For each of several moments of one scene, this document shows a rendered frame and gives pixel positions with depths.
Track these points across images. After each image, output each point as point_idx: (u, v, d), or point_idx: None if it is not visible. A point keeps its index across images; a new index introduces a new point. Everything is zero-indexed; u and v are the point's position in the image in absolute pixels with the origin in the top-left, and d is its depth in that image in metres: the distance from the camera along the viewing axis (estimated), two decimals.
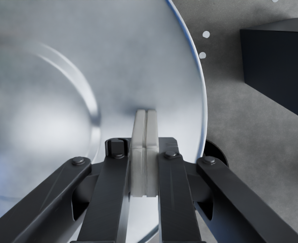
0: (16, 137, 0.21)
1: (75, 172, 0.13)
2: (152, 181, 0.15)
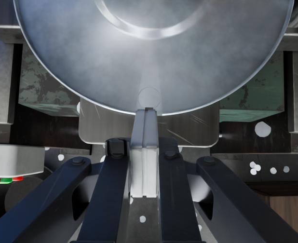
0: None
1: (75, 172, 0.13)
2: (152, 181, 0.15)
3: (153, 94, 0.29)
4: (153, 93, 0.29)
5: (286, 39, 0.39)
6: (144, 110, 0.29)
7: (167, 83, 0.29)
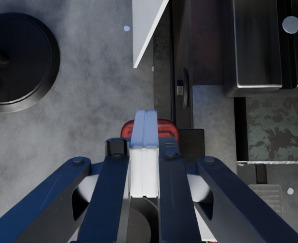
0: None
1: (75, 172, 0.13)
2: (152, 181, 0.15)
3: None
4: None
5: None
6: None
7: None
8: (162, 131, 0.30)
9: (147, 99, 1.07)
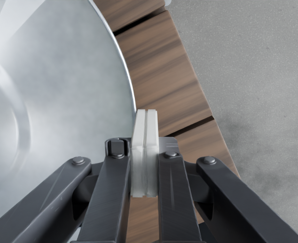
0: None
1: (75, 172, 0.13)
2: (152, 181, 0.15)
3: None
4: None
5: None
6: None
7: None
8: None
9: None
